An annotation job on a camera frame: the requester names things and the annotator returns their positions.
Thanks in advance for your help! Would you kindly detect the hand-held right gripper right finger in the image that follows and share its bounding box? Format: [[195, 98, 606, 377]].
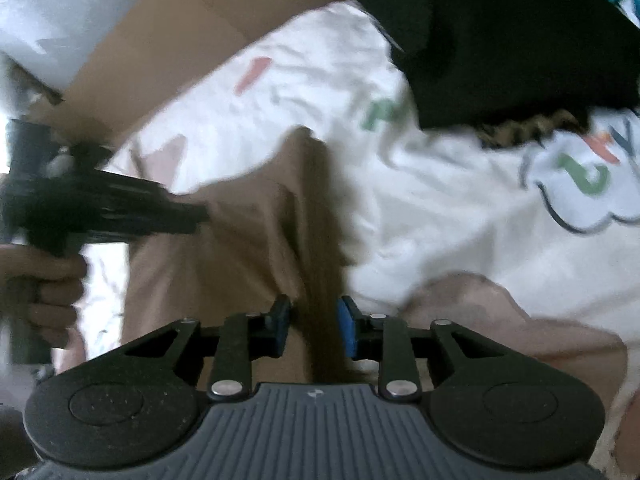
[[340, 295, 543, 403]]

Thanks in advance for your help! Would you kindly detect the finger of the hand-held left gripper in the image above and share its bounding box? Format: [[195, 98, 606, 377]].
[[82, 167, 211, 243]]

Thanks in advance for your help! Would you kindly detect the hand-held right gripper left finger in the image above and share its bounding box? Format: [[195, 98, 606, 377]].
[[85, 294, 292, 402]]

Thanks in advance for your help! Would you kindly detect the brown printed t-shirt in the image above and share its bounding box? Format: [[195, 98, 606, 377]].
[[120, 127, 361, 386]]

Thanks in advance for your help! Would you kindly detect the person's left hand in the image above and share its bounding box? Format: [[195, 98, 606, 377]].
[[0, 244, 88, 352]]

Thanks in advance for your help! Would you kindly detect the cream bear print blanket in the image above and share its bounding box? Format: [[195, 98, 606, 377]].
[[50, 0, 640, 476]]

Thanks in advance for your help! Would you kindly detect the flattened cardboard sheet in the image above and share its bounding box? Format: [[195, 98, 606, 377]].
[[20, 0, 351, 148]]

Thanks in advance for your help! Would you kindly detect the black garment with patterned trim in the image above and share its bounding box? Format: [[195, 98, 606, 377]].
[[325, 0, 640, 148]]

